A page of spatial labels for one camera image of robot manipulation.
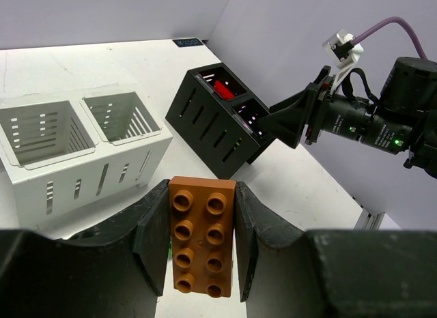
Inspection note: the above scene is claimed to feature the dark logo sticker right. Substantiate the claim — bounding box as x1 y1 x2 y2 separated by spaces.
172 38 208 48

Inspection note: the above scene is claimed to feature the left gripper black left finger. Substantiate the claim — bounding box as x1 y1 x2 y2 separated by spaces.
1 179 170 317

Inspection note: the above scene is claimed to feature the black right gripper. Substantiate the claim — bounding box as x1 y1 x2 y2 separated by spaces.
255 66 414 155

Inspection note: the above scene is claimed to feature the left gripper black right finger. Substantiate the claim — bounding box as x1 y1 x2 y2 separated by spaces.
234 182 436 317

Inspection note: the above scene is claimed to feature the black slotted two-bin container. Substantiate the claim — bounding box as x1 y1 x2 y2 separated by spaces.
165 63 274 179

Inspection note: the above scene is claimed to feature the red and lime brick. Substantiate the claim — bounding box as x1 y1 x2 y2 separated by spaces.
213 80 236 101

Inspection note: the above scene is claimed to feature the orange 2x4 brick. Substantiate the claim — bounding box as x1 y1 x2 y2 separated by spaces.
169 176 236 298

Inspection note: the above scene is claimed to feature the white slotted two-bin container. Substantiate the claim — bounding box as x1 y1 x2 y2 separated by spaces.
1 85 172 229

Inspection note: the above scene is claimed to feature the aluminium table rail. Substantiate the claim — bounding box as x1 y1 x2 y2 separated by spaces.
352 197 386 230

